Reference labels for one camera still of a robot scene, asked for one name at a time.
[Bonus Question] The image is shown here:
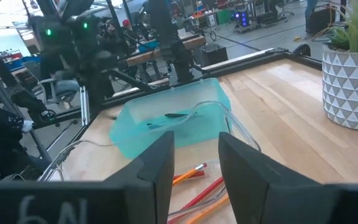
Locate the computer with blue lights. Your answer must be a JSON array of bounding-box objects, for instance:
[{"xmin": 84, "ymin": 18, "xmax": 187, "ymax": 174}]
[{"xmin": 232, "ymin": 11, "xmax": 250, "ymax": 30}]

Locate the white grey patterned pot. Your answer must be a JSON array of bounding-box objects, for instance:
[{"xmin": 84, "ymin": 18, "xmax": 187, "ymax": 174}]
[{"xmin": 321, "ymin": 43, "xmax": 358, "ymax": 133}]

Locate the teal plastic bin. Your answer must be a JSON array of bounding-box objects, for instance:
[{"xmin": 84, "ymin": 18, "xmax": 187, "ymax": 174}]
[{"xmin": 109, "ymin": 77, "xmax": 232, "ymax": 159}]

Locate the clear plastic bin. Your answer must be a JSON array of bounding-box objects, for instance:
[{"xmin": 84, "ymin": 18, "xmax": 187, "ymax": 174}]
[{"xmin": 37, "ymin": 101, "xmax": 262, "ymax": 224}]

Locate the wooden background table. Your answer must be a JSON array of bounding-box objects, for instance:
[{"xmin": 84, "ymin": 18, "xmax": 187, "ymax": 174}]
[{"xmin": 125, "ymin": 34, "xmax": 206, "ymax": 67}]

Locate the orange pencil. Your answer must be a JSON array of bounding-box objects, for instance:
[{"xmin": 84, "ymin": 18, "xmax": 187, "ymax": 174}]
[
  {"xmin": 185, "ymin": 195, "xmax": 230, "ymax": 224},
  {"xmin": 172, "ymin": 162, "xmax": 208, "ymax": 187}
]

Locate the grey office chair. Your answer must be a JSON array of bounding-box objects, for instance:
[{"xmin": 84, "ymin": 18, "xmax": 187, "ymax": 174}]
[{"xmin": 39, "ymin": 77, "xmax": 81, "ymax": 105}]

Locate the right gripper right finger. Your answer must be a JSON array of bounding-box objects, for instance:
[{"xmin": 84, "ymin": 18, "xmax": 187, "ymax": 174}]
[{"xmin": 218, "ymin": 131, "xmax": 322, "ymax": 224}]

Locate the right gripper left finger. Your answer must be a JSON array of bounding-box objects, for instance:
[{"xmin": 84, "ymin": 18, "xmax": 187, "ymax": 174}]
[{"xmin": 104, "ymin": 130, "xmax": 176, "ymax": 224}]

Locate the yellow floor cable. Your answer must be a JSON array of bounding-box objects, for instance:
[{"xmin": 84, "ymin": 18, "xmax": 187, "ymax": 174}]
[{"xmin": 292, "ymin": 4, "xmax": 337, "ymax": 43}]

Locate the silver aluminium bracket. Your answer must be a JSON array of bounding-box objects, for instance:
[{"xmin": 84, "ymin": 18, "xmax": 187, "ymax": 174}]
[{"xmin": 79, "ymin": 86, "xmax": 91, "ymax": 126}]

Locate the black pen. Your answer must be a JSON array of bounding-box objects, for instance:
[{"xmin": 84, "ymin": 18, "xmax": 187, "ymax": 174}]
[{"xmin": 164, "ymin": 111, "xmax": 198, "ymax": 119}]

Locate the black box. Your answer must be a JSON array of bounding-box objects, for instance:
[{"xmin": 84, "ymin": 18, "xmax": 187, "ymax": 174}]
[{"xmin": 200, "ymin": 43, "xmax": 229, "ymax": 68}]

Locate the black aluminium table frame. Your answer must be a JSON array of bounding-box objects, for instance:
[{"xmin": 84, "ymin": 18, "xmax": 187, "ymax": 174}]
[{"xmin": 31, "ymin": 43, "xmax": 323, "ymax": 162}]

